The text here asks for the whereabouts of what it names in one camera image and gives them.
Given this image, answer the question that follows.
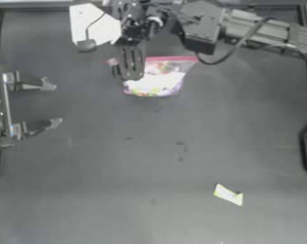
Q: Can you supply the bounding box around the clear bag with pink zip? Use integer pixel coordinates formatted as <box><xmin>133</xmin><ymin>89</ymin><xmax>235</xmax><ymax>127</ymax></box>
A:
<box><xmin>105</xmin><ymin>55</ymin><xmax>199</xmax><ymax>98</ymax></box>

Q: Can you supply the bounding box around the pale yellow candy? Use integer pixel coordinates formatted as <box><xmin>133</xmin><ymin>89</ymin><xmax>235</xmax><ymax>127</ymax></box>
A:
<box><xmin>211</xmin><ymin>183</ymin><xmax>245</xmax><ymax>207</ymax></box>

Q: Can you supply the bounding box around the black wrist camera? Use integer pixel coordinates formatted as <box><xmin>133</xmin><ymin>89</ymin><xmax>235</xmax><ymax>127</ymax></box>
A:
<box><xmin>75</xmin><ymin>39</ymin><xmax>97</xmax><ymax>53</ymax></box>

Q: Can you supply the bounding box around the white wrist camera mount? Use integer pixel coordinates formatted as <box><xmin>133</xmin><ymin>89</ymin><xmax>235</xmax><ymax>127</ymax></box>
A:
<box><xmin>69</xmin><ymin>3</ymin><xmax>123</xmax><ymax>51</ymax></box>

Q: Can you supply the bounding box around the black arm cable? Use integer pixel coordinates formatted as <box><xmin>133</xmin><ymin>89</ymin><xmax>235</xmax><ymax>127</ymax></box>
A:
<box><xmin>194</xmin><ymin>15</ymin><xmax>275</xmax><ymax>66</ymax></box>

